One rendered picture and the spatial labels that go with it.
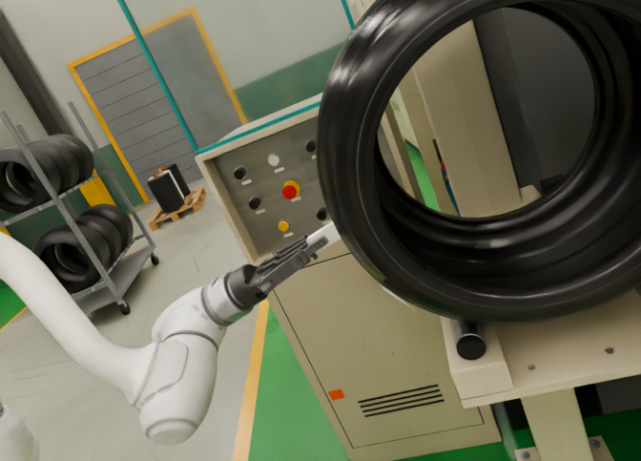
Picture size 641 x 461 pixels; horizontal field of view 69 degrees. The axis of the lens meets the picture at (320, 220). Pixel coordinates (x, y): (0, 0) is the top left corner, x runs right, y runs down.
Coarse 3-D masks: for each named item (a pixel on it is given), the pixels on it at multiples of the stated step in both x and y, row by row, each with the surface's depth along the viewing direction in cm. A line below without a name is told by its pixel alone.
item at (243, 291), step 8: (248, 264) 86; (232, 272) 86; (240, 272) 83; (248, 272) 84; (256, 272) 86; (264, 272) 82; (232, 280) 83; (240, 280) 82; (248, 280) 83; (256, 280) 81; (232, 288) 83; (240, 288) 82; (248, 288) 82; (256, 288) 82; (240, 296) 82; (248, 296) 82; (256, 296) 83; (264, 296) 85; (248, 304) 84
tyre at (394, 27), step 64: (384, 0) 57; (448, 0) 53; (512, 0) 52; (576, 0) 51; (640, 0) 51; (384, 64) 57; (640, 64) 75; (320, 128) 64; (640, 128) 78; (384, 192) 91; (576, 192) 86; (640, 192) 76; (384, 256) 67; (448, 256) 91; (512, 256) 89; (576, 256) 80; (640, 256) 62; (512, 320) 69
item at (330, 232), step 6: (324, 228) 79; (330, 228) 78; (318, 234) 79; (324, 234) 79; (330, 234) 79; (336, 234) 79; (306, 240) 80; (312, 240) 80; (330, 240) 79; (336, 240) 79; (324, 246) 80; (318, 252) 80
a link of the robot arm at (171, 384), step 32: (0, 256) 76; (32, 256) 78; (32, 288) 75; (64, 288) 78; (64, 320) 73; (96, 352) 72; (128, 352) 74; (160, 352) 75; (192, 352) 78; (128, 384) 73; (160, 384) 72; (192, 384) 74; (160, 416) 70; (192, 416) 71
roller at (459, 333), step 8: (456, 320) 77; (456, 328) 76; (464, 328) 74; (472, 328) 74; (480, 328) 75; (456, 336) 74; (464, 336) 73; (472, 336) 72; (480, 336) 73; (456, 344) 74; (464, 344) 72; (472, 344) 72; (480, 344) 72; (464, 352) 73; (472, 352) 72; (480, 352) 72
